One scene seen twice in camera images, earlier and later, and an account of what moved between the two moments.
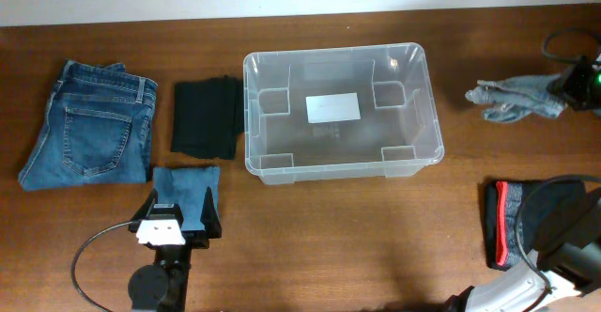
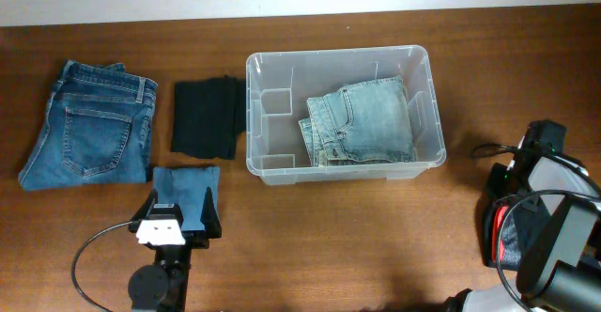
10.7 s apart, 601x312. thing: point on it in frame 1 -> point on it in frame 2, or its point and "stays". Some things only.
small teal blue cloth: [186, 187] stays
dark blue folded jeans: [98, 129] stays
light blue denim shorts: [509, 100] -> [364, 122]
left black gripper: [198, 240] stays
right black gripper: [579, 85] -> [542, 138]
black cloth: [208, 117] stays
